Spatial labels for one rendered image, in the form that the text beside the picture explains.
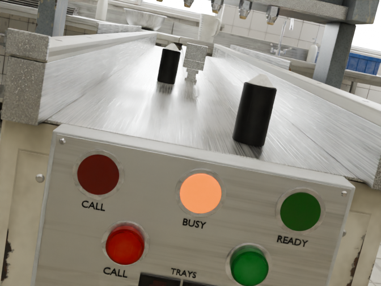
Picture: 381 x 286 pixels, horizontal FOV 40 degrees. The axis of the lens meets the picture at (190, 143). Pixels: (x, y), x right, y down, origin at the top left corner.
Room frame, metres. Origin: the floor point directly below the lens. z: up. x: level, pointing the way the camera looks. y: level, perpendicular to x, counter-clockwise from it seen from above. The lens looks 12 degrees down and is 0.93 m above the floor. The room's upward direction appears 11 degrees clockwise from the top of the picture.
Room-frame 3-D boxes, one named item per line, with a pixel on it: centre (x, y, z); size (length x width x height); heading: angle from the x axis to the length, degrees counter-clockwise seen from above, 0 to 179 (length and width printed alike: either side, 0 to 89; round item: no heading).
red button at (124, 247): (0.38, 0.03, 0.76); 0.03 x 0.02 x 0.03; 94
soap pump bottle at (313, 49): (4.51, -0.86, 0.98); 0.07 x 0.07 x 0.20; 9
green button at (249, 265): (0.39, -0.07, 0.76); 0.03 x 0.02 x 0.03; 94
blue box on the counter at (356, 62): (4.27, -1.12, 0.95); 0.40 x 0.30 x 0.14; 102
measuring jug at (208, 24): (3.97, 0.04, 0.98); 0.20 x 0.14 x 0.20; 50
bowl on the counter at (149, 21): (4.03, 0.53, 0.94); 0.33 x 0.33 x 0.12
